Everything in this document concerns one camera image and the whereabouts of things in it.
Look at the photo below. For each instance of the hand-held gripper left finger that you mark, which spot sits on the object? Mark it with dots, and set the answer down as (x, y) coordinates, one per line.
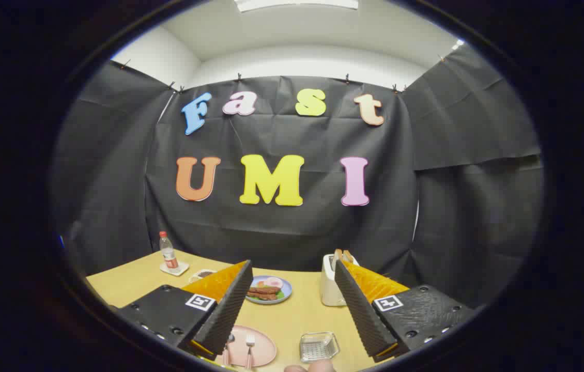
(230, 310)

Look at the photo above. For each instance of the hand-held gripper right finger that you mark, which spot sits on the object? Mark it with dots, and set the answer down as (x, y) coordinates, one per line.
(362, 315)

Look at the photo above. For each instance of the brown sausage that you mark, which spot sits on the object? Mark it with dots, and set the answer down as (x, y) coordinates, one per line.
(265, 290)
(262, 296)

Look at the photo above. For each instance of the white toaster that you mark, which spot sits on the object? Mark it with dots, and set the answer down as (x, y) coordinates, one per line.
(329, 284)

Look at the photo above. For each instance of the white divided condiment dish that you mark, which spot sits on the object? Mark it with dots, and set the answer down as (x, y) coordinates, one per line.
(201, 274)

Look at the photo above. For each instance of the pink ham slice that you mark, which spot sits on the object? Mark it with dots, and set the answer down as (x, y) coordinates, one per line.
(273, 282)

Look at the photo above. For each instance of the pink round plate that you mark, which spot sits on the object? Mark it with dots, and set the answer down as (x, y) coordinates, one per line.
(262, 350)

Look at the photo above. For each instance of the blue oval plate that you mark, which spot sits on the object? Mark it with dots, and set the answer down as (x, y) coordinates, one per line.
(285, 293)

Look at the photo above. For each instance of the brown toast slice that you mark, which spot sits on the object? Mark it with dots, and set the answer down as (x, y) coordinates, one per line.
(348, 256)
(337, 256)

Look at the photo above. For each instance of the white square coaster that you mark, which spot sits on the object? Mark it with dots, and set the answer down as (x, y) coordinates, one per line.
(183, 268)

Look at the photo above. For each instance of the clear plastic bottle red label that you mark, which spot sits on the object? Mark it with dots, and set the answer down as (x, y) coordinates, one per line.
(169, 253)

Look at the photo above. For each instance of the ceiling light panel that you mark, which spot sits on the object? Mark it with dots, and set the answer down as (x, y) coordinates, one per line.
(297, 4)

